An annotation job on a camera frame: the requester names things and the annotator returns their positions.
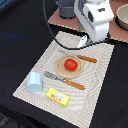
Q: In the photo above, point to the fork with wooden handle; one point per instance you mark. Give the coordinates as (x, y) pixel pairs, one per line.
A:
(54, 77)

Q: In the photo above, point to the red tomato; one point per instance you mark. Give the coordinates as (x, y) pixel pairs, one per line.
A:
(71, 64)

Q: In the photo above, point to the white salt shaker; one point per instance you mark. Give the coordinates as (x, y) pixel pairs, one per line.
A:
(82, 41)

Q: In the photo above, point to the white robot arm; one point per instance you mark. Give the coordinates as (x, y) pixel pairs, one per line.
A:
(94, 15)

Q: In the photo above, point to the knife with wooden handle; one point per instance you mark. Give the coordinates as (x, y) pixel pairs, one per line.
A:
(93, 60)

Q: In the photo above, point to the tall grey pot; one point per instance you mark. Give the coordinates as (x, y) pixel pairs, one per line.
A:
(66, 8)

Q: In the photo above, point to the yellow butter box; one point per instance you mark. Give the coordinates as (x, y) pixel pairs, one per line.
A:
(58, 97)

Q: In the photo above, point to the brown stove board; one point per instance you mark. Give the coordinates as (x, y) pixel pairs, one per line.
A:
(115, 31)

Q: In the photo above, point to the cream bowl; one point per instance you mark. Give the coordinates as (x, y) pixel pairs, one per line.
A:
(122, 15)

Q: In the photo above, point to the beige woven placemat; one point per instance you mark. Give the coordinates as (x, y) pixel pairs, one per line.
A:
(81, 106)

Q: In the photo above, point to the round wooden plate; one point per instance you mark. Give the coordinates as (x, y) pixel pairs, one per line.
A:
(63, 72)

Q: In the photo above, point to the light blue cup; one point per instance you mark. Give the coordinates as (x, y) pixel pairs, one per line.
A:
(34, 83)

